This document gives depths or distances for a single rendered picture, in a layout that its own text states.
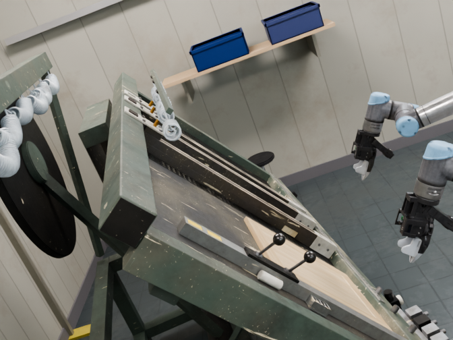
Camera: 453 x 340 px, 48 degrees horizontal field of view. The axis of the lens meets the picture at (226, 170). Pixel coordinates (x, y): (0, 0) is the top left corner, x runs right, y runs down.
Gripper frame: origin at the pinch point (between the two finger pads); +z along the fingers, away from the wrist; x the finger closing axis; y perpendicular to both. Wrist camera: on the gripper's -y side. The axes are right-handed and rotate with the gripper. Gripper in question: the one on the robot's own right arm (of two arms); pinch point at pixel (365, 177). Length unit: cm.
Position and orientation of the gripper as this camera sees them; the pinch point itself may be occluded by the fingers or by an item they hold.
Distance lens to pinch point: 219.8
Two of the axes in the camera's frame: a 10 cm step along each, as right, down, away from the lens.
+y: -9.9, -1.2, -0.6
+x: 0.1, 3.7, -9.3
